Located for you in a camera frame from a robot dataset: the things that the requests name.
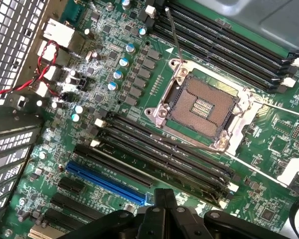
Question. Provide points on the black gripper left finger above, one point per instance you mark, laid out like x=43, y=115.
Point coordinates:
x=152, y=224

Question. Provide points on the thin metal locking lever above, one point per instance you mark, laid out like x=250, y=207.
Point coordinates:
x=174, y=35

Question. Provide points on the blue expansion slot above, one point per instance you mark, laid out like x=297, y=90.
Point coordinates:
x=104, y=183

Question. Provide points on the silver network port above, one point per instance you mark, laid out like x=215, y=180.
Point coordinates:
x=59, y=33

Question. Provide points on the grey metal PC case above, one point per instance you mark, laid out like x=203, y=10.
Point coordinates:
x=276, y=15

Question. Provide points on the silver socket cover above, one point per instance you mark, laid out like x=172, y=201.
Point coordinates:
x=286, y=179

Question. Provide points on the black latch RAM slot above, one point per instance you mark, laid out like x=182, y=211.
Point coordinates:
x=139, y=129
x=139, y=152
x=239, y=44
x=239, y=68

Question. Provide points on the medium black expansion slot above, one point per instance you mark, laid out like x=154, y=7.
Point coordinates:
x=77, y=205
x=62, y=219

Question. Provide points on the green Dell motherboard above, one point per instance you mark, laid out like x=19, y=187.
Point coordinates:
x=259, y=174

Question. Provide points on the CPU socket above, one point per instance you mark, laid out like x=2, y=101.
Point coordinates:
x=201, y=107

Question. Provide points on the short black expansion slot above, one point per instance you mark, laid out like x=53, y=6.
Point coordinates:
x=71, y=185

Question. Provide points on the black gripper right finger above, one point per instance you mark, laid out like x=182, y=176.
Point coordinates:
x=184, y=224

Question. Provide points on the long black expansion slot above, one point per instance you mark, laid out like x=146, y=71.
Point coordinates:
x=114, y=167

